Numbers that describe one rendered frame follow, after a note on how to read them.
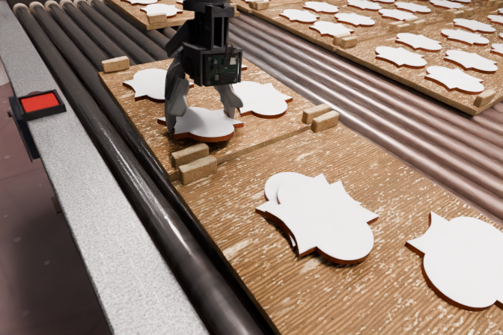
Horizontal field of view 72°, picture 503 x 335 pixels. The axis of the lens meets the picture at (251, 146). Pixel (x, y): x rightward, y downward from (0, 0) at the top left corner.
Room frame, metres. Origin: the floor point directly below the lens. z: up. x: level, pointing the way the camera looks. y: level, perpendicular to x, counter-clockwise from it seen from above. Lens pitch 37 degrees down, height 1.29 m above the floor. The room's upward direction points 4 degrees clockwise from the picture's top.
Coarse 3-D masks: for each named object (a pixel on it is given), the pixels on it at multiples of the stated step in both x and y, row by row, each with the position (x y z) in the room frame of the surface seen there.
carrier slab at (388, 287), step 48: (288, 144) 0.49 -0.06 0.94; (336, 144) 0.50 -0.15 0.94; (192, 192) 0.36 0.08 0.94; (240, 192) 0.37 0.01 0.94; (384, 192) 0.39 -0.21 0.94; (432, 192) 0.39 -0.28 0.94; (240, 240) 0.28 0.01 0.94; (288, 240) 0.29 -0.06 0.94; (384, 240) 0.30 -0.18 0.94; (288, 288) 0.22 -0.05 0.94; (336, 288) 0.22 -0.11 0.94; (384, 288) 0.23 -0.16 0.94
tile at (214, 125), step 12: (192, 108) 0.57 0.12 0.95; (204, 108) 0.58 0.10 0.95; (180, 120) 0.50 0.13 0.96; (192, 120) 0.51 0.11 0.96; (204, 120) 0.51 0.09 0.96; (216, 120) 0.52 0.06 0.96; (228, 120) 0.52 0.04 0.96; (180, 132) 0.45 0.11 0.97; (192, 132) 0.46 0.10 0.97; (204, 132) 0.46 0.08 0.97; (216, 132) 0.46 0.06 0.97; (228, 132) 0.47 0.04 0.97
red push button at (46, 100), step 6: (36, 96) 0.61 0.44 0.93; (42, 96) 0.61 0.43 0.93; (48, 96) 0.61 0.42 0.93; (54, 96) 0.61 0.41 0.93; (24, 102) 0.58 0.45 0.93; (30, 102) 0.58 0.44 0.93; (36, 102) 0.58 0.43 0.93; (42, 102) 0.58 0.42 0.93; (48, 102) 0.59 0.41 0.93; (54, 102) 0.59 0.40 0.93; (24, 108) 0.56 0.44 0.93; (30, 108) 0.56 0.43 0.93; (36, 108) 0.56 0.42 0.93
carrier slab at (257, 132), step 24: (120, 72) 0.73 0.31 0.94; (264, 72) 0.79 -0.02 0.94; (120, 96) 0.62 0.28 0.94; (192, 96) 0.64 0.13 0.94; (216, 96) 0.65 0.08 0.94; (144, 120) 0.54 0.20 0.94; (240, 120) 0.56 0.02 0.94; (264, 120) 0.57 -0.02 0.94; (288, 120) 0.57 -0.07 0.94; (144, 144) 0.48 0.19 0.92; (168, 144) 0.47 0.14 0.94; (192, 144) 0.47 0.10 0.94; (216, 144) 0.48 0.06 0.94; (240, 144) 0.48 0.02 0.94; (264, 144) 0.50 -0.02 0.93; (168, 168) 0.41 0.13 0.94
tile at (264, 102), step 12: (240, 84) 0.69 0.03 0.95; (252, 84) 0.69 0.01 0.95; (264, 84) 0.70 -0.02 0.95; (240, 96) 0.64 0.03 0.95; (252, 96) 0.64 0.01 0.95; (264, 96) 0.64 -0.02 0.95; (276, 96) 0.65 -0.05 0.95; (288, 96) 0.65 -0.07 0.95; (240, 108) 0.59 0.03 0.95; (252, 108) 0.59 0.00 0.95; (264, 108) 0.59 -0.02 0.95; (276, 108) 0.60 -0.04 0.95
